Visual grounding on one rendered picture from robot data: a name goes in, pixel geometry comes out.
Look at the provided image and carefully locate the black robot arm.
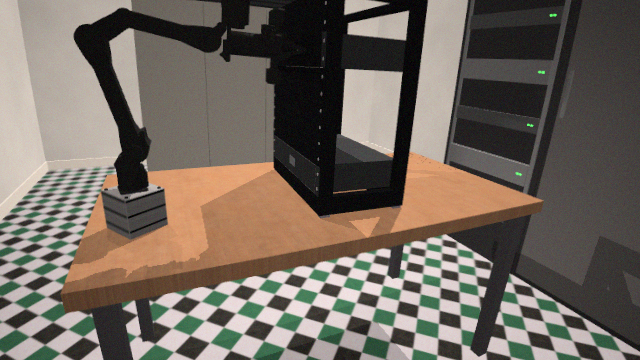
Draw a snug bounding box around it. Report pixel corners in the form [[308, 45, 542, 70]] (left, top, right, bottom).
[[74, 0, 282, 195]]

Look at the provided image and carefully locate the black server rack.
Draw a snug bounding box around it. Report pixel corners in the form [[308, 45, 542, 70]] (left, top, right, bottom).
[[274, 0, 428, 218]]

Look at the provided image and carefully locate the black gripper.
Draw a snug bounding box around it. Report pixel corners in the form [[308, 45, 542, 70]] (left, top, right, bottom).
[[248, 8, 306, 85]]

